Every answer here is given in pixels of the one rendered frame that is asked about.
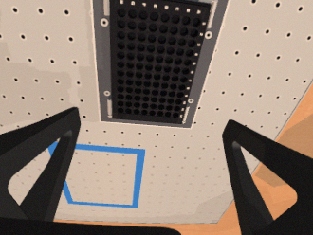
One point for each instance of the blue tape outline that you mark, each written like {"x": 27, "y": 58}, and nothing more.
{"x": 138, "y": 175}

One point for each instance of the grey rectangular base plate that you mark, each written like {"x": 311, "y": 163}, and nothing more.
{"x": 261, "y": 70}

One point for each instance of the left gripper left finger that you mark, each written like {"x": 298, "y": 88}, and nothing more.
{"x": 19, "y": 147}

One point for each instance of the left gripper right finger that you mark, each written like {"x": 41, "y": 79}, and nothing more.
{"x": 294, "y": 168}

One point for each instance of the black well plate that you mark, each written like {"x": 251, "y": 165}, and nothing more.
{"x": 149, "y": 88}

